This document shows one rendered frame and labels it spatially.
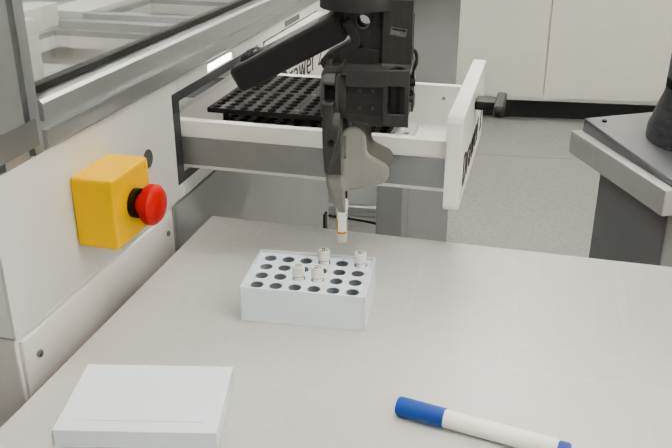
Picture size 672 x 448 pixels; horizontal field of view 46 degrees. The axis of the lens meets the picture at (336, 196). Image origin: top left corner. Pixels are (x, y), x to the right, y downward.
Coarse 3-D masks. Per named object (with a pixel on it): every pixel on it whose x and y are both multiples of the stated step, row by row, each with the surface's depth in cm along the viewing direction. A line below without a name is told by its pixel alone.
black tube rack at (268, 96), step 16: (272, 80) 109; (288, 80) 109; (304, 80) 109; (320, 80) 110; (224, 96) 102; (240, 96) 102; (256, 96) 102; (272, 96) 102; (288, 96) 103; (304, 96) 102; (224, 112) 97; (240, 112) 96; (256, 112) 96; (272, 112) 95; (288, 112) 96; (304, 112) 95; (320, 112) 95; (384, 128) 99
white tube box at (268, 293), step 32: (256, 256) 82; (288, 256) 83; (352, 256) 82; (256, 288) 76; (288, 288) 77; (320, 288) 76; (352, 288) 76; (256, 320) 77; (288, 320) 77; (320, 320) 76; (352, 320) 75
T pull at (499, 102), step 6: (480, 96) 97; (486, 96) 97; (498, 96) 97; (504, 96) 97; (480, 102) 96; (486, 102) 95; (492, 102) 95; (498, 102) 95; (504, 102) 95; (480, 108) 96; (486, 108) 96; (492, 108) 95; (498, 108) 93; (504, 108) 95; (498, 114) 93
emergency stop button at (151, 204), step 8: (152, 184) 75; (144, 192) 74; (152, 192) 74; (160, 192) 75; (136, 200) 75; (144, 200) 73; (152, 200) 74; (160, 200) 75; (136, 208) 75; (144, 208) 73; (152, 208) 74; (160, 208) 75; (144, 216) 74; (152, 216) 74; (160, 216) 75; (152, 224) 75
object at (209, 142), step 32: (416, 96) 111; (448, 96) 109; (192, 128) 94; (224, 128) 93; (256, 128) 92; (288, 128) 91; (320, 128) 91; (192, 160) 96; (224, 160) 94; (256, 160) 93; (288, 160) 92; (320, 160) 91; (416, 160) 88
